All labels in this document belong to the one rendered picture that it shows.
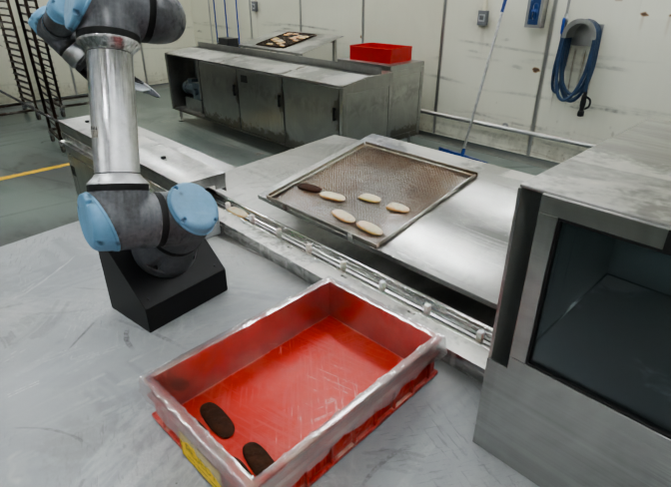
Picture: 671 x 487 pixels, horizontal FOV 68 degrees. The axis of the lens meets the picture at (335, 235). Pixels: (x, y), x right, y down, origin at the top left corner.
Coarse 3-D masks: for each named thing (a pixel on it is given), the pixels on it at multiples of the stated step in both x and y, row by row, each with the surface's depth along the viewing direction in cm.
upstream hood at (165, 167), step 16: (64, 128) 249; (80, 128) 238; (144, 144) 214; (160, 144) 214; (144, 160) 195; (160, 160) 195; (176, 160) 195; (192, 160) 195; (144, 176) 193; (160, 176) 182; (176, 176) 179; (192, 176) 179; (208, 176) 179; (224, 176) 183
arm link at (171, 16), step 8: (160, 0) 99; (168, 0) 100; (176, 0) 103; (160, 8) 99; (168, 8) 100; (176, 8) 102; (160, 16) 99; (168, 16) 100; (176, 16) 102; (184, 16) 106; (160, 24) 100; (168, 24) 101; (176, 24) 103; (184, 24) 106; (160, 32) 101; (168, 32) 102; (176, 32) 104; (152, 40) 102; (160, 40) 103; (168, 40) 105; (176, 40) 109
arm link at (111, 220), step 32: (96, 0) 91; (128, 0) 95; (96, 32) 92; (128, 32) 95; (96, 64) 94; (128, 64) 97; (96, 96) 95; (128, 96) 97; (96, 128) 95; (128, 128) 97; (96, 160) 96; (128, 160) 97; (96, 192) 94; (128, 192) 95; (96, 224) 92; (128, 224) 96; (160, 224) 100
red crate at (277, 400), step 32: (320, 320) 118; (288, 352) 108; (320, 352) 108; (352, 352) 108; (384, 352) 108; (224, 384) 99; (256, 384) 99; (288, 384) 99; (320, 384) 99; (352, 384) 99; (416, 384) 98; (256, 416) 92; (288, 416) 92; (320, 416) 92; (384, 416) 91; (224, 448) 86; (288, 448) 86; (352, 448) 85
